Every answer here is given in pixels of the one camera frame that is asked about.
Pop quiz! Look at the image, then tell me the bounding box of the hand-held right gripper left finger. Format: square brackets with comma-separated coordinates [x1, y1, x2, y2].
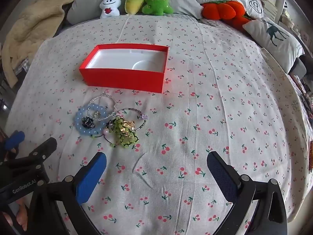
[28, 152, 108, 235]

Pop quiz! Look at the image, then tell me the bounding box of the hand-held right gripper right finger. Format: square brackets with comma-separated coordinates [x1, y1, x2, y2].
[207, 151, 288, 235]

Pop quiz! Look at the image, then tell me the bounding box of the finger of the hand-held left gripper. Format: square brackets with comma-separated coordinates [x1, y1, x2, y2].
[1, 137, 58, 175]
[0, 130, 26, 162]

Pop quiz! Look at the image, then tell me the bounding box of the blue bead bracelet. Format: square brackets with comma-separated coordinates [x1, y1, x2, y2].
[75, 103, 108, 136]

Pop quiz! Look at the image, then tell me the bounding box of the black hair tie pink bead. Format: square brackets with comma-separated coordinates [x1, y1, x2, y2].
[94, 127, 116, 148]

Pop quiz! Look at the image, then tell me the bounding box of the black charm ornament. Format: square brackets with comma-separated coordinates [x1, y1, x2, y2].
[81, 117, 95, 129]

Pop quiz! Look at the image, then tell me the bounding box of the gold jewellery cluster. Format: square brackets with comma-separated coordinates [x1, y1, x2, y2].
[109, 117, 140, 149]

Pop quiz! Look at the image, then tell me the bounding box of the gold flower ornament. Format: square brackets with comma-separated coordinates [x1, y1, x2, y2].
[121, 120, 136, 135]

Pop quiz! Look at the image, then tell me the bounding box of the clear bead bracelet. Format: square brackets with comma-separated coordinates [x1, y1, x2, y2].
[87, 95, 117, 121]

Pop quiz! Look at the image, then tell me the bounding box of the red cardboard box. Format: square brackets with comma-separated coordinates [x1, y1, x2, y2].
[79, 43, 170, 94]

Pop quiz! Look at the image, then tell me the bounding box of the person's left hand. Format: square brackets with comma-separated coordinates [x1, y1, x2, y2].
[13, 199, 32, 229]

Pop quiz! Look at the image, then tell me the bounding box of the cherry print bed sheet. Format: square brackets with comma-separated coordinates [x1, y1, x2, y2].
[5, 13, 313, 235]

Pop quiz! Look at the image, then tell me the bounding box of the floral patterned cloth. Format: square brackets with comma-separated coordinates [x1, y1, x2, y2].
[286, 73, 313, 172]

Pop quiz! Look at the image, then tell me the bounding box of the beige quilted blanket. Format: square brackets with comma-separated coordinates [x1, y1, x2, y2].
[1, 0, 83, 89]

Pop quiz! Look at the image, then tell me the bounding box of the dark grey cushion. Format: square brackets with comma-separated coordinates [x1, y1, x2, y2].
[289, 57, 308, 77]

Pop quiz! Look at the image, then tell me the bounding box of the white deer print pillow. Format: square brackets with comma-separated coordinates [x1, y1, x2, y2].
[242, 17, 305, 73]

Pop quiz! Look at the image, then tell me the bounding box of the white bunny plush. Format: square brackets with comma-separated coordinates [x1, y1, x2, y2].
[99, 0, 122, 19]

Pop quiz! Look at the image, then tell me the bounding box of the orange pumpkin plush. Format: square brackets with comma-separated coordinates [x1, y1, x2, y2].
[201, 0, 253, 31]

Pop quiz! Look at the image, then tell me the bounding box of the stack of books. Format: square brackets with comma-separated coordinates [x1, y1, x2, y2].
[259, 0, 297, 30]

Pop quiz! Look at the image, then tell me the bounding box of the green tree plush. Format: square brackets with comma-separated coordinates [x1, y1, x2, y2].
[142, 0, 174, 15]

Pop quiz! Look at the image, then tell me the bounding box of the dark bead bracelet purple charm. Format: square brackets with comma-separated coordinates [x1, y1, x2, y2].
[115, 108, 148, 131]

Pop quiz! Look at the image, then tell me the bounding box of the white post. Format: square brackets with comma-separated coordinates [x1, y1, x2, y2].
[275, 0, 287, 24]

